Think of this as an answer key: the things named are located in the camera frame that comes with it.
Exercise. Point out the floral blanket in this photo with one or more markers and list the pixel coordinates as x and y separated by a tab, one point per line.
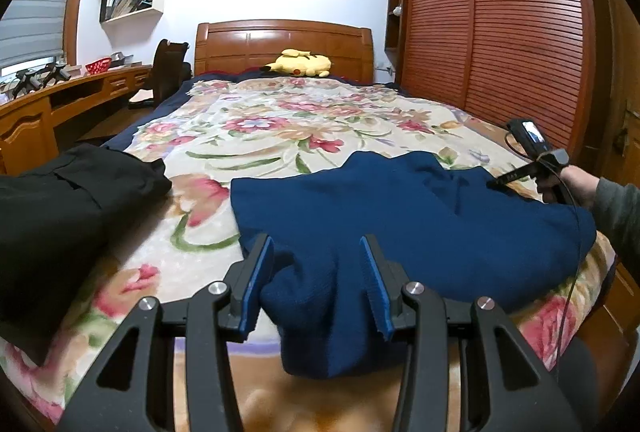
260	131

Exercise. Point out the red basket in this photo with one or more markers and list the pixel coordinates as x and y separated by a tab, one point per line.
98	66

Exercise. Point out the black garment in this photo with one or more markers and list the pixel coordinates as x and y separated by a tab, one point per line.
60	222

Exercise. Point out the navy blue coat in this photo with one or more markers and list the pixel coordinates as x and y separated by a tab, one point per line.
400	222

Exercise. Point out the wooden bed headboard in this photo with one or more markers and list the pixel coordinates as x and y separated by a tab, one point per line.
240	46

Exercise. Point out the person's right hand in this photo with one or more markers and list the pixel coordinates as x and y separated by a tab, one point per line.
575	187

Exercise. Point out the yellow plush toy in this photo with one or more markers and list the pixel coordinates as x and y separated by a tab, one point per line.
300	63

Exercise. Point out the wooden slatted wardrobe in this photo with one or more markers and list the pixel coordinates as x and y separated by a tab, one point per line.
500	21

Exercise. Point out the wooden desk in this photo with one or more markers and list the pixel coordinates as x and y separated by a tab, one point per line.
30	126

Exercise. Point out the person's right forearm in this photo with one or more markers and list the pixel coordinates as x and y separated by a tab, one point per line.
617	212

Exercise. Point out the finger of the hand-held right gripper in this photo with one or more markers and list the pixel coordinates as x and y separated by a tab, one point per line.
512	177

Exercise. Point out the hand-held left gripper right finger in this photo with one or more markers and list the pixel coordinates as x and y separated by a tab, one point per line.
376	287

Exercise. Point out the dark wooden chair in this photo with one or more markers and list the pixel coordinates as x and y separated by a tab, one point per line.
167	66

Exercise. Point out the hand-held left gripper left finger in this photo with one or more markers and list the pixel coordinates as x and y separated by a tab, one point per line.
255	284

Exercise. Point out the black device with legs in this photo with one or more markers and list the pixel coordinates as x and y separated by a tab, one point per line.
26	81
56	72

